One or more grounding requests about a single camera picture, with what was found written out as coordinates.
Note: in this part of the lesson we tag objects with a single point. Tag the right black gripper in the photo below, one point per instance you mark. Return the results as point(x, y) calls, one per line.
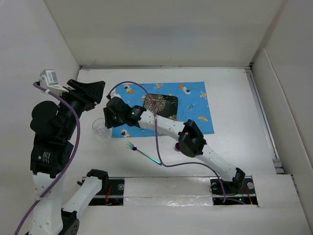
point(109, 122)

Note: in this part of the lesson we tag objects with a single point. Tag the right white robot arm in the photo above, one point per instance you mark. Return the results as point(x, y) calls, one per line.
point(188, 135)

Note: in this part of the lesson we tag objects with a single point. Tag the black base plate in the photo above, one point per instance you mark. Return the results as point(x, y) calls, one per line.
point(245, 195)
point(113, 196)

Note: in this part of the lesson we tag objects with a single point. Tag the purple iridescent spoon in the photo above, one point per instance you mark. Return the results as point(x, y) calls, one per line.
point(177, 147)

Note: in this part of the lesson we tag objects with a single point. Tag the clear plastic cup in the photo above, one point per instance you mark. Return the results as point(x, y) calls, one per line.
point(99, 127)

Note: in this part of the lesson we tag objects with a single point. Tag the dark floral square plate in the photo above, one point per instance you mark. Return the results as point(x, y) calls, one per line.
point(165, 105)

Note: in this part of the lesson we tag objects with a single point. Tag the blue space-print cloth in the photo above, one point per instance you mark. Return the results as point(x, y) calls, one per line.
point(192, 100)

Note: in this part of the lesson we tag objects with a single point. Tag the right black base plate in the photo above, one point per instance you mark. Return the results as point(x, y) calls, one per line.
point(245, 195)

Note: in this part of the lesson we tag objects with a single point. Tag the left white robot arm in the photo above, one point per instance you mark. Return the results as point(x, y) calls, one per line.
point(54, 124)

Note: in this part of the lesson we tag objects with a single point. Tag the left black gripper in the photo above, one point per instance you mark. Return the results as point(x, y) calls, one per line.
point(90, 93)

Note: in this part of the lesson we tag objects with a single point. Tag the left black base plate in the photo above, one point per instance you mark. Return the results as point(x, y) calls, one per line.
point(113, 196)

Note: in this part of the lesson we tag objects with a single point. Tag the iridescent fork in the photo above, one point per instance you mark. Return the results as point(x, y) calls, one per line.
point(134, 148)

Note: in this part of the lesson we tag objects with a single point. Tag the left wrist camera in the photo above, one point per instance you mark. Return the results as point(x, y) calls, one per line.
point(48, 81)

